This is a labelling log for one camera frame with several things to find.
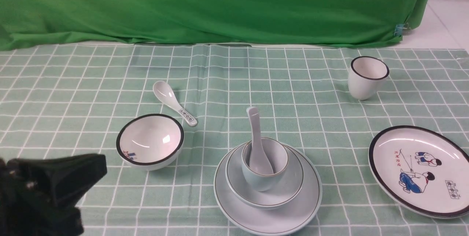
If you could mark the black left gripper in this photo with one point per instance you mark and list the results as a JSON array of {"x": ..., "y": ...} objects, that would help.
[{"x": 39, "y": 196}]

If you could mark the pale green bowl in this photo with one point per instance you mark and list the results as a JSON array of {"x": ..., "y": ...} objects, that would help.
[{"x": 283, "y": 192}]

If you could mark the plain white spoon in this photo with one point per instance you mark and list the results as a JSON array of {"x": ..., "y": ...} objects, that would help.
[{"x": 259, "y": 162}]

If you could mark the pale green cup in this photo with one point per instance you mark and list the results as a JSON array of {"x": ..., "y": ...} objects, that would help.
[{"x": 278, "y": 157}]

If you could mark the black rimmed cartoon plate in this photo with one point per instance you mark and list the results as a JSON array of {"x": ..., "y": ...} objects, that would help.
[{"x": 422, "y": 170}]

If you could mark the black rimmed white bowl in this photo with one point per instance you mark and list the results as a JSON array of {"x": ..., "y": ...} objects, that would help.
[{"x": 150, "y": 142}]

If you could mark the green backdrop cloth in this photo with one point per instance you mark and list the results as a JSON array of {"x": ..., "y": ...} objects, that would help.
[{"x": 337, "y": 23}]

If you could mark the pale green plate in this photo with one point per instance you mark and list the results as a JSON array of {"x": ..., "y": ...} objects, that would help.
[{"x": 281, "y": 221}]

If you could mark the black rimmed white cup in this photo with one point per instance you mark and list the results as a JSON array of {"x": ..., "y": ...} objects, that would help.
[{"x": 366, "y": 76}]

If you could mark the blue clip on backdrop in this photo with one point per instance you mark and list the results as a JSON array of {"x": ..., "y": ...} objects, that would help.
[{"x": 398, "y": 31}]

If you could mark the white spoon with printed handle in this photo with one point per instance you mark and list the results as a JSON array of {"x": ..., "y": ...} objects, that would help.
[{"x": 164, "y": 93}]

